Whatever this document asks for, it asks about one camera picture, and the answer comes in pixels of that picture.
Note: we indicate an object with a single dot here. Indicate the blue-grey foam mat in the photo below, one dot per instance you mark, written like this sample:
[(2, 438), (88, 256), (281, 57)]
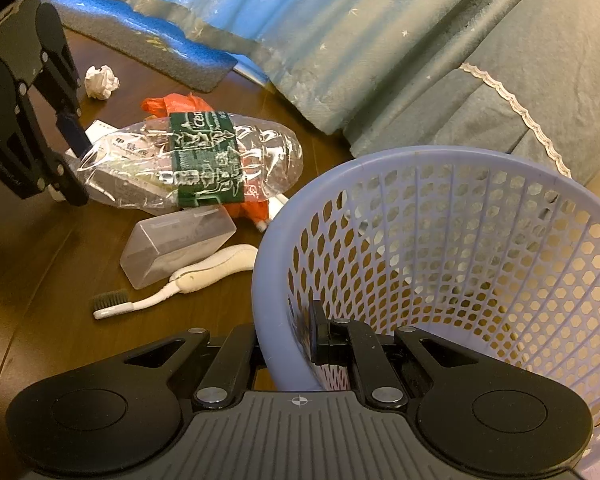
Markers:
[(130, 27)]

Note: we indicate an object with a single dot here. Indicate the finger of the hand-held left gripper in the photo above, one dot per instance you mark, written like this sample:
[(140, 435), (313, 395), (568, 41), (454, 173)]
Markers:
[(72, 132), (72, 187)]

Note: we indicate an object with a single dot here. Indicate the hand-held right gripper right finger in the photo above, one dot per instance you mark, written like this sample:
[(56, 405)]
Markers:
[(326, 345)]

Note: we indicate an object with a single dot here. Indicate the white printed carton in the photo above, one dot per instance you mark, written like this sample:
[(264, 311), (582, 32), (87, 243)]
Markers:
[(105, 132)]

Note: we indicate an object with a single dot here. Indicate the grey hanging curtain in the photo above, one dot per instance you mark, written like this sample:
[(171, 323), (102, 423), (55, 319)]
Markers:
[(530, 40)]

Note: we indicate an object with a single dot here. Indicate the lavender plastic mesh basket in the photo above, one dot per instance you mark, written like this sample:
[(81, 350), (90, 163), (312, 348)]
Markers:
[(430, 170)]

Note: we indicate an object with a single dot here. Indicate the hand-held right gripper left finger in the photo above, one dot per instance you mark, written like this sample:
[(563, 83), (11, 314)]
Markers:
[(240, 347)]

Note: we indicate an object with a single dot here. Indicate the crushed clear plastic bottle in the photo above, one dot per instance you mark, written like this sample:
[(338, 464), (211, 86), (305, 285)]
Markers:
[(265, 155)]

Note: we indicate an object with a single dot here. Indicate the orange plastic bag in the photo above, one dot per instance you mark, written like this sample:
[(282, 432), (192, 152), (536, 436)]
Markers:
[(180, 103)]

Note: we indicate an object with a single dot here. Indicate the sheer blue curtain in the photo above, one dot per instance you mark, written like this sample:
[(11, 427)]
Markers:
[(305, 15)]

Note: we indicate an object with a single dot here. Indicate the clear plastic box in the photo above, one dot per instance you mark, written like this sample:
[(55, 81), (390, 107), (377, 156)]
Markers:
[(180, 240)]

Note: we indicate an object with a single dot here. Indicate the white toothbrush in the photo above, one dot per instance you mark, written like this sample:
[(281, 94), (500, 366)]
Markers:
[(145, 302)]

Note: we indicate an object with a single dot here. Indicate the crumpled white paper ball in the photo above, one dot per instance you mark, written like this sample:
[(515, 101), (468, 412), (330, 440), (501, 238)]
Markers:
[(101, 81)]

